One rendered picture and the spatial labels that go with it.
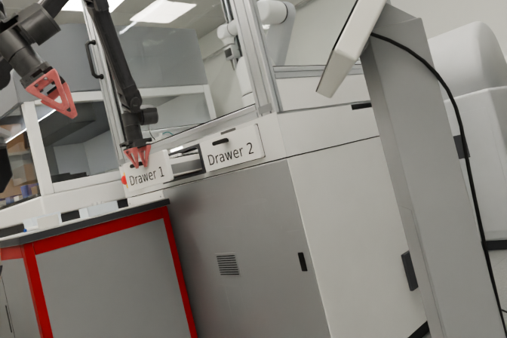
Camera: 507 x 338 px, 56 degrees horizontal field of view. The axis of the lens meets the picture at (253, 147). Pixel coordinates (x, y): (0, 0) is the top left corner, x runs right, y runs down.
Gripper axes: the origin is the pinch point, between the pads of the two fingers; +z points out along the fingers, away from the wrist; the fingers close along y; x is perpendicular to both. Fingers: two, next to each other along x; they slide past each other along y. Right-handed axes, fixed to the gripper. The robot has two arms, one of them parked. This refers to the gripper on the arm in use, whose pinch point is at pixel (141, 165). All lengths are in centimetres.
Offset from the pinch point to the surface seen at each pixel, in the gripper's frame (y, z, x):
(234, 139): 17.3, -0.4, -32.4
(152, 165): 2.9, 1.0, -2.9
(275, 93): 22, -11, -51
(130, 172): 2.8, 0.9, 13.3
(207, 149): 17.3, -0.2, -17.8
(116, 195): 32, 7, 83
